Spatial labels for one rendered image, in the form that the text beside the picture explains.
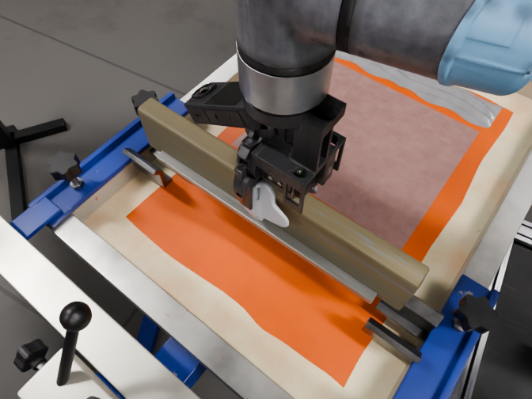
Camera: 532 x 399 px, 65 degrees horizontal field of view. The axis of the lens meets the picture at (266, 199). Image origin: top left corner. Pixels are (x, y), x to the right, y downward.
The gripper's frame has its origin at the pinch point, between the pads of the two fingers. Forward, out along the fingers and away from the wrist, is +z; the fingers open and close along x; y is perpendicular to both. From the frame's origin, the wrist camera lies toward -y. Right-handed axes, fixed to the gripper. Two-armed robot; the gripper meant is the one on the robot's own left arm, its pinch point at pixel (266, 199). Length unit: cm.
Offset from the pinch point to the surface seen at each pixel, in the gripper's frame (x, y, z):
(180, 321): -16.8, -1.1, 10.0
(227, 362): -16.9, 7.0, 10.0
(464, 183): 29.7, 19.3, 13.7
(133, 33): 95, -171, 108
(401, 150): 29.5, 7.5, 13.6
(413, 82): 45.4, 1.5, 12.9
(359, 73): 42.0, -8.6, 13.5
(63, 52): 60, -190, 108
